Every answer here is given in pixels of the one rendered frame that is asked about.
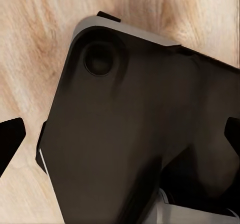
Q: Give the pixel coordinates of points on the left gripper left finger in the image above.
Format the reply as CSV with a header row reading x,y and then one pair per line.
x,y
12,133

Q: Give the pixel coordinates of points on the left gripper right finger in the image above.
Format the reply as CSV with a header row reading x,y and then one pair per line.
x,y
232,133

